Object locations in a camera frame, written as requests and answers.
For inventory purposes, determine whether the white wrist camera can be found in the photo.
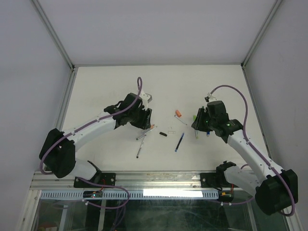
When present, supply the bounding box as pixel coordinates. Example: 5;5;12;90
205;92;217;103
140;90;153;110

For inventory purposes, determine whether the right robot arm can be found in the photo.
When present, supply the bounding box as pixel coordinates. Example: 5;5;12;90
192;101;298;217

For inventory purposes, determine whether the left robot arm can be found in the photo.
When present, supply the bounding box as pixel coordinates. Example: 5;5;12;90
39;92;152;187

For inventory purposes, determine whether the purple cable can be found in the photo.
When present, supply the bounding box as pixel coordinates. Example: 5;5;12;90
39;77;143;174
211;85;296;217

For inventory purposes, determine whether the white pen dark green end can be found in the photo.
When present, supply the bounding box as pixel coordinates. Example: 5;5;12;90
136;126;157;140

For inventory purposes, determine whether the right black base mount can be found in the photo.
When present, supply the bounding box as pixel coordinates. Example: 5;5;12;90
200;172;222;191

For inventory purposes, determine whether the blue gel pen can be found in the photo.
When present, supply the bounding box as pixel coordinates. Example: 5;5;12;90
175;133;185;152

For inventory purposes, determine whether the aluminium mounting rail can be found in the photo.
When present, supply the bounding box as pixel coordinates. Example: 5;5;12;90
30;171;215;190

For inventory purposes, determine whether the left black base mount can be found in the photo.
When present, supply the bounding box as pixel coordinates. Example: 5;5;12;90
74;172;116;188

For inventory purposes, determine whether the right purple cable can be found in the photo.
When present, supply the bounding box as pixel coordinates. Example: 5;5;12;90
211;85;296;217

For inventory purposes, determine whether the white pen black end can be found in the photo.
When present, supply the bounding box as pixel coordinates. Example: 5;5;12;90
136;135;147;159

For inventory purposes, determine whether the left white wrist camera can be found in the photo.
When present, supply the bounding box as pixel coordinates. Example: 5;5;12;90
140;90;153;110

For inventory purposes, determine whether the white slotted cable duct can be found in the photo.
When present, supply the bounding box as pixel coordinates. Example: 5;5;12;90
40;189;218;200

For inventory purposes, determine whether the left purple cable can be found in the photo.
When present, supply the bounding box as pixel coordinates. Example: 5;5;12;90
39;77;143;174

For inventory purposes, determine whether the white pen light green end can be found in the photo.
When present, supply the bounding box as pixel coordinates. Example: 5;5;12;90
194;130;199;139

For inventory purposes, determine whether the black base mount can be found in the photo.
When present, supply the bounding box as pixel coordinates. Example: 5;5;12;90
200;172;222;191
74;172;116;188

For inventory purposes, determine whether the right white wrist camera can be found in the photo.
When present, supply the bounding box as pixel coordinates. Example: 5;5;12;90
205;92;217;103

